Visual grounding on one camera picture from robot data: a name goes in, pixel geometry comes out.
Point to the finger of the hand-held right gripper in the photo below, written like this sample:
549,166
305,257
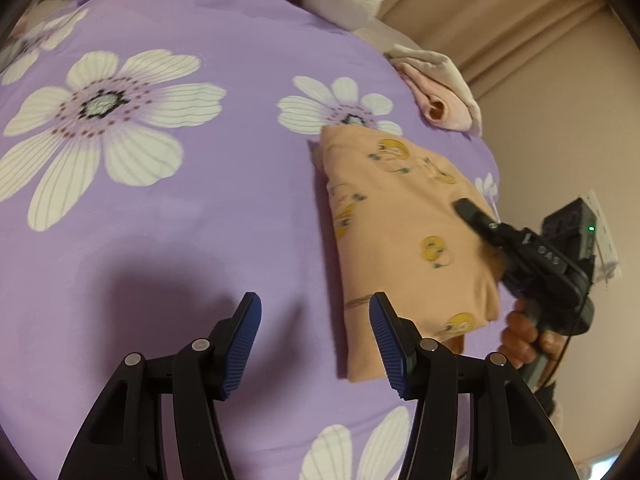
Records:
475,217

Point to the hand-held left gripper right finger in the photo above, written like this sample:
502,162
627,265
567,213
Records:
395,350

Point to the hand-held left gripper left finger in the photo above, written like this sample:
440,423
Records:
240,345

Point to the orange printed long-sleeve shirt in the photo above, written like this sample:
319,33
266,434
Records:
400,220

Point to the person's right hand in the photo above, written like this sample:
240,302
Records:
517,335

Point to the pink rolled garment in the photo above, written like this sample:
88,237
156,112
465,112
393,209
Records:
450,105

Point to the purple floral bedsheet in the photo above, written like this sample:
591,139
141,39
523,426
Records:
200,210

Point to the beige folded cloth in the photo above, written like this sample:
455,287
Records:
440,62

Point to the beige curtain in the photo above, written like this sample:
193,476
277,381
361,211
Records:
500,10

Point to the white wall socket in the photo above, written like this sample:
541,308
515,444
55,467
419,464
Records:
605,245

